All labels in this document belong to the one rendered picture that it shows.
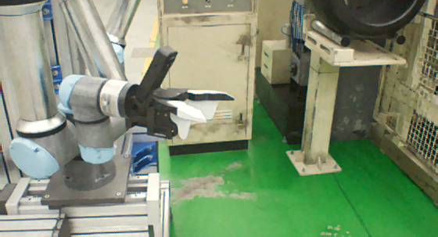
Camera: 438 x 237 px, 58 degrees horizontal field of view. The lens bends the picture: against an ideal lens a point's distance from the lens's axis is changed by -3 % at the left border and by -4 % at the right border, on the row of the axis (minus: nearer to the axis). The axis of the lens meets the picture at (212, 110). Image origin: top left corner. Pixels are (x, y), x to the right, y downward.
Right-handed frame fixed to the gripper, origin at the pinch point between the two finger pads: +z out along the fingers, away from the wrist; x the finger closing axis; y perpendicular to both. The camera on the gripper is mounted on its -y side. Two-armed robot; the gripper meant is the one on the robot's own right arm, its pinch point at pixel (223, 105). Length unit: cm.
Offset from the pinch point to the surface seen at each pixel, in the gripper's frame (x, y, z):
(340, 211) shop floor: -130, 89, 25
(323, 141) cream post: -167, 66, 9
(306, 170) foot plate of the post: -161, 84, 2
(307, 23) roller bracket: -146, -4, -6
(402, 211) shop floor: -141, 88, 57
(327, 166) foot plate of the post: -169, 83, 13
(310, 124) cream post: -164, 56, 0
